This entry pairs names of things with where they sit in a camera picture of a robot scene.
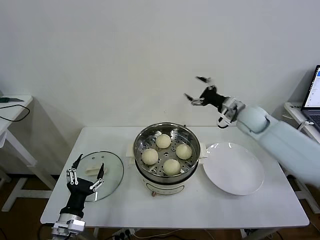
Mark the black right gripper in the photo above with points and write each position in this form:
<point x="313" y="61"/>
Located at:
<point x="212" y="96"/>

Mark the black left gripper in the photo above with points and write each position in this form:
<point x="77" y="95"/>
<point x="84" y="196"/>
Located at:
<point x="80" y="188"/>

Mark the round glass pot lid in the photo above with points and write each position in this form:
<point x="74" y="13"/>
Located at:
<point x="112" y="172"/>

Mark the white steamed baozi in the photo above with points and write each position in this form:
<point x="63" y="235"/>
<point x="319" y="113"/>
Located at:
<point x="150" y="156"/>
<point x="163" y="141"/>
<point x="171" y="167"/>
<point x="183" y="151"/>

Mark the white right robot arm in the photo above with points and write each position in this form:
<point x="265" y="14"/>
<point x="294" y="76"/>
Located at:
<point x="280" y="140"/>

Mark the stainless steel steamer basket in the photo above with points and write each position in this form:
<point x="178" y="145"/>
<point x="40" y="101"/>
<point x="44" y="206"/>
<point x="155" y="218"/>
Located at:
<point x="192" y="142"/>

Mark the white power strip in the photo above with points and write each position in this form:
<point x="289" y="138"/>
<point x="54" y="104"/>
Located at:
<point x="122" y="233"/>

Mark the cream electric cooker base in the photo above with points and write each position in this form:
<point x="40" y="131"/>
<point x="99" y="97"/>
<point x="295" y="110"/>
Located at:
<point x="165" y="185"/>

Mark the white round plate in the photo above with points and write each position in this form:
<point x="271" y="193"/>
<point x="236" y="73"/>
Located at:
<point x="232" y="170"/>

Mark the white side table with laptop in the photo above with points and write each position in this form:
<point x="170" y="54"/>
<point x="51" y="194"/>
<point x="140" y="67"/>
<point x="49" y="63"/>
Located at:
<point x="291" y="111"/>

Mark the dark green flat tool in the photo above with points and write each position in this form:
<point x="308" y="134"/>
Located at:
<point x="7" y="99"/>

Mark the open laptop computer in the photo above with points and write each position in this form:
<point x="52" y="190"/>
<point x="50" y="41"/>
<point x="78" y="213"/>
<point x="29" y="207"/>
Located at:
<point x="312" y="95"/>

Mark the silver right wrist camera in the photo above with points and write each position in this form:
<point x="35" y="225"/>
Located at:
<point x="228" y="110"/>

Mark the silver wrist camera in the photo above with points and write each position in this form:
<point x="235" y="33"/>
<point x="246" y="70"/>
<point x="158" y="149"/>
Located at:
<point x="228" y="110"/>
<point x="75" y="226"/>

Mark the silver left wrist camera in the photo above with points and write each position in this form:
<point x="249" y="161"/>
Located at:
<point x="75" y="226"/>

